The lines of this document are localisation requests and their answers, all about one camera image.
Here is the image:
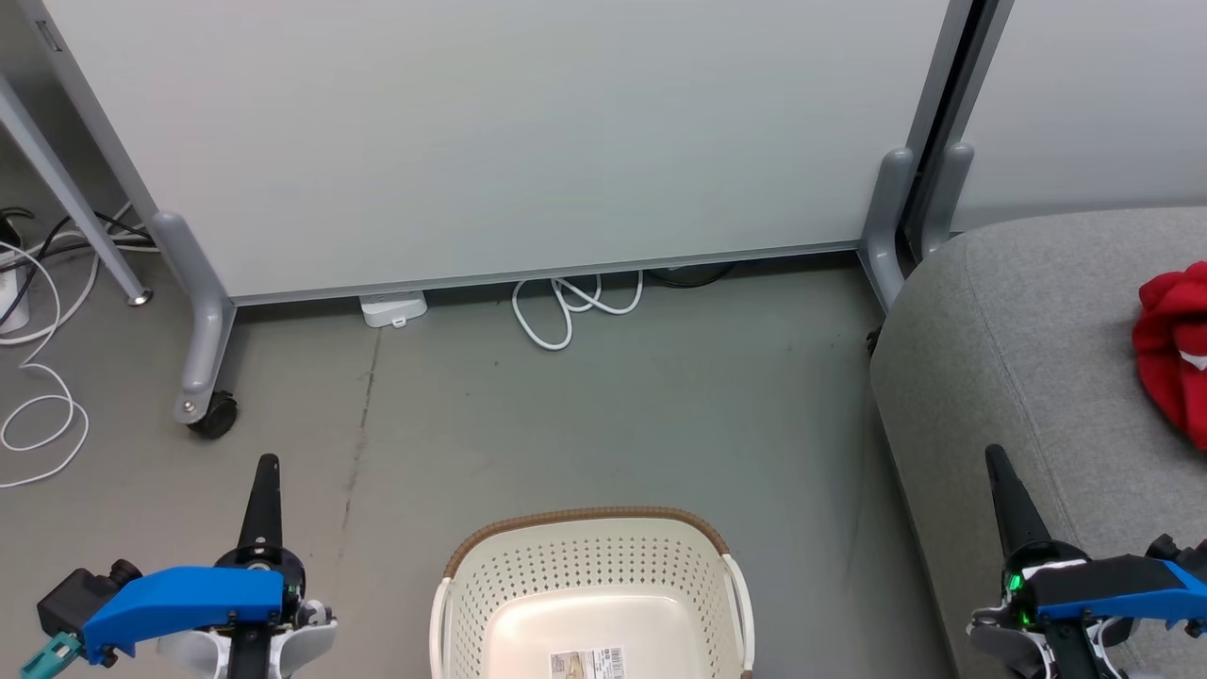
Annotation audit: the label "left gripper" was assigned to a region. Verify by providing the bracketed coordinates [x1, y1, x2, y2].
[156, 455, 337, 679]

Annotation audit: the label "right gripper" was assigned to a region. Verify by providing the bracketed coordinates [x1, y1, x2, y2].
[969, 445, 1133, 679]

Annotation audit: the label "red white patterned garment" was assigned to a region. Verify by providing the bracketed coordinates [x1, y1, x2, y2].
[1132, 262, 1207, 452]

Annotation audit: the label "white perforated laundry basket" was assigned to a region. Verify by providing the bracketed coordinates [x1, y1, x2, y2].
[429, 507, 755, 679]

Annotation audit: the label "black caster wheel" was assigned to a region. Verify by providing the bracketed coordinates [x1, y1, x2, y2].
[189, 393, 240, 440]

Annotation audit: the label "grey fabric sofa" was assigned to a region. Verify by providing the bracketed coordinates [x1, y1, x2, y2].
[869, 207, 1207, 679]

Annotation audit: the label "small white adapter box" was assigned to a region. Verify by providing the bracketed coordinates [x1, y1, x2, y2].
[358, 291, 428, 330]

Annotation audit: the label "white power strip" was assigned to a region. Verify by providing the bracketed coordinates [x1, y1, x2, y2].
[0, 273, 31, 333]

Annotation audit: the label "paper label sticker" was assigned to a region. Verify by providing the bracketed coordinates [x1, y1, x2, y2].
[550, 647, 627, 679]

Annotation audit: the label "grey metal table leg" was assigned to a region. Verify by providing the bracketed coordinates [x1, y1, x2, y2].
[0, 75, 154, 308]

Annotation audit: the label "teal cable connector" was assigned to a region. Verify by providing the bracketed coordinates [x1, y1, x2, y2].
[19, 632, 82, 679]

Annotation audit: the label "long thin white cable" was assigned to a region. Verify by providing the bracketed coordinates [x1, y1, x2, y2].
[0, 203, 133, 491]

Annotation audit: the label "black floor cables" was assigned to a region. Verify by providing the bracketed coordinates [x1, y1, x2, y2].
[0, 206, 159, 276]

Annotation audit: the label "thick looped white cable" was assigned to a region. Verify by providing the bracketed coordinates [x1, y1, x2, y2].
[512, 271, 646, 353]

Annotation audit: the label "black cable under partition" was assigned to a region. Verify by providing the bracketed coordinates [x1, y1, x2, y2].
[649, 262, 738, 290]

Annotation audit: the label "white partition panel grey frame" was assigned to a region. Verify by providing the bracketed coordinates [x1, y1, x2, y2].
[19, 0, 974, 427]
[919, 0, 1207, 260]

